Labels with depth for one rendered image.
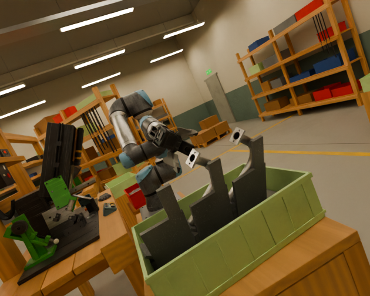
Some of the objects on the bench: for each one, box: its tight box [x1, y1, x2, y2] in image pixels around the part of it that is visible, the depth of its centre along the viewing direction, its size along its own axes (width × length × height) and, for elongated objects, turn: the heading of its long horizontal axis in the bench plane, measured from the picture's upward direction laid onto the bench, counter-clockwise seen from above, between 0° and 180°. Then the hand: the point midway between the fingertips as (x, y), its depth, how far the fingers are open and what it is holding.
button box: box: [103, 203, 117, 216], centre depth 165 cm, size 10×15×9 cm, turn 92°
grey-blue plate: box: [78, 193, 95, 213], centre depth 186 cm, size 10×2×14 cm, turn 2°
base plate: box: [17, 198, 100, 286], centre depth 173 cm, size 42×110×2 cm, turn 92°
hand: (189, 154), depth 78 cm, fingers open, 14 cm apart
